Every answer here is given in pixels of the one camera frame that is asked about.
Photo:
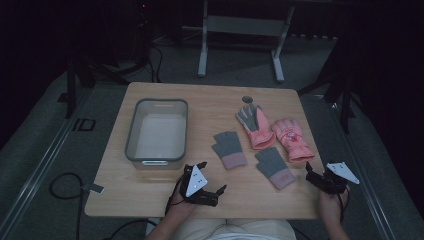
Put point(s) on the grey plastic storage bin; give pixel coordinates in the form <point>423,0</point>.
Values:
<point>158,133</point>

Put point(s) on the black tripod stand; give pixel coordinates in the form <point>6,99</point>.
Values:
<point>90,70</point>
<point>340,86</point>

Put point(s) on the person's right hand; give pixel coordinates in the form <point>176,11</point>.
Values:
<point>330,206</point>

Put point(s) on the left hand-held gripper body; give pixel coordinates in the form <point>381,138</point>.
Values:
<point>196,181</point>

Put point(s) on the pink ski glove red print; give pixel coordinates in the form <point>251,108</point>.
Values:
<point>293,138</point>

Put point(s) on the grey pink sock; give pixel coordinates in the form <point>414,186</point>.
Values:
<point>230,148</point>
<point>275,168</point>

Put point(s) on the pink ski glove grey palm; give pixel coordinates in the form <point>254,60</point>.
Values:
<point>258,128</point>

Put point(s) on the black floor bracket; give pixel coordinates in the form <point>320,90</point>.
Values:
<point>84,124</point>

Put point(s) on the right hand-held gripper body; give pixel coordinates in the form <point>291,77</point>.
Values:
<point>341,171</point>

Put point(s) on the metal floor rail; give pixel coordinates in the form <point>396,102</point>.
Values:
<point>363,186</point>
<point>40,170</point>

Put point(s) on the white metal desk frame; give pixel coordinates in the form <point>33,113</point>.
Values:
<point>245,26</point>

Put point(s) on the person's left hand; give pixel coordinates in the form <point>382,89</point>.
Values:
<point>181,204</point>

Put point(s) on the person's beige trousers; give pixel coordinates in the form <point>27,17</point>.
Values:
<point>233,230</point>

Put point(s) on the grey table edge clip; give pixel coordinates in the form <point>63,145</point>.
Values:
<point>93,188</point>

